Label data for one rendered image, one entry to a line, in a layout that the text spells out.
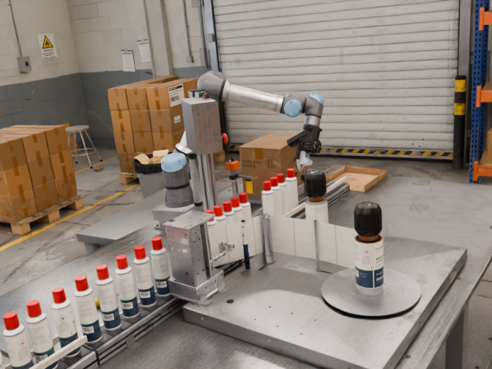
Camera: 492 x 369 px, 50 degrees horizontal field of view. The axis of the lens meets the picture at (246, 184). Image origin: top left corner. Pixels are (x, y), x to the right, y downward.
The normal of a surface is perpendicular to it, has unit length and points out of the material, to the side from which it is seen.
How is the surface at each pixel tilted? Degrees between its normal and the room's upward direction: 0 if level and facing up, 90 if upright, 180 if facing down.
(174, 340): 0
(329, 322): 0
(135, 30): 90
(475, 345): 2
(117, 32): 90
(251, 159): 90
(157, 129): 91
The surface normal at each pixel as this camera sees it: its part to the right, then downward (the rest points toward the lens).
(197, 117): 0.32, 0.25
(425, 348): -0.09, -0.95
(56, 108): 0.87, 0.07
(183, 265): -0.58, 0.29
